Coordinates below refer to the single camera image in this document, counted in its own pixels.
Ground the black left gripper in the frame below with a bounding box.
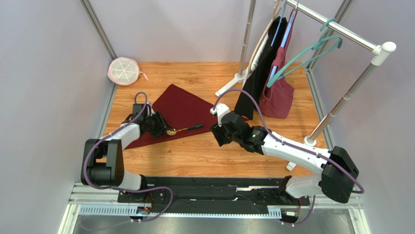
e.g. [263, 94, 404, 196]
[144, 110, 172, 138]

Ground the gold spoon green handle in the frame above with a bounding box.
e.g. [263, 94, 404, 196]
[166, 124, 204, 136]

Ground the dark red cloth napkin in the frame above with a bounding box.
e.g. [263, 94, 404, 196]
[127, 84, 217, 149]

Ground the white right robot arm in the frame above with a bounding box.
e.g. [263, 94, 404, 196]
[210, 112, 359, 204]

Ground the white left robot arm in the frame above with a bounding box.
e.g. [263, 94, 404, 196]
[80, 104, 169, 191]

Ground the black hanging garment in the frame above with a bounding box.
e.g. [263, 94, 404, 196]
[243, 17, 287, 104]

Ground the dark red hanging garment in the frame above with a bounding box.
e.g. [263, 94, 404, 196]
[258, 9, 298, 119]

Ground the white hanging towel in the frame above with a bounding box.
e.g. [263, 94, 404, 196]
[242, 34, 268, 87]

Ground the round pink mesh laundry bag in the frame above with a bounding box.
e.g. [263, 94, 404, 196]
[107, 57, 149, 86]

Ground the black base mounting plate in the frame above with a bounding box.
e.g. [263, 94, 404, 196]
[117, 176, 312, 215]

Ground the wooden hanger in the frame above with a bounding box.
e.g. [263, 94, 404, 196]
[247, 0, 282, 75]

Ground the blue plastic hanger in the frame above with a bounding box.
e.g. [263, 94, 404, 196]
[267, 0, 297, 84]

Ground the teal plastic hanger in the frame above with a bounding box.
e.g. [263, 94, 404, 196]
[266, 17, 344, 88]

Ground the silver clothes rack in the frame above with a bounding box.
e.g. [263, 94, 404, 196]
[215, 0, 397, 172]

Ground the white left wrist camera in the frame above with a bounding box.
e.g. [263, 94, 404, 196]
[143, 102, 155, 117]

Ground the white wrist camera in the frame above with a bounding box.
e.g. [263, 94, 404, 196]
[210, 103, 230, 127]
[143, 102, 155, 117]

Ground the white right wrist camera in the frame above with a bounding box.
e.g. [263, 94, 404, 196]
[210, 103, 230, 127]

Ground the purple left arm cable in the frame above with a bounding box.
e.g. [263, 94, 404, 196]
[83, 92, 174, 223]

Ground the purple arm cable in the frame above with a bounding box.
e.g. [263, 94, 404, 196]
[83, 92, 174, 223]
[212, 89, 365, 227]

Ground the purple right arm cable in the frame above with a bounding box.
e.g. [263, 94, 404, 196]
[212, 89, 365, 227]

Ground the aluminium frame rail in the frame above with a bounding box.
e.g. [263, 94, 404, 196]
[58, 176, 370, 234]

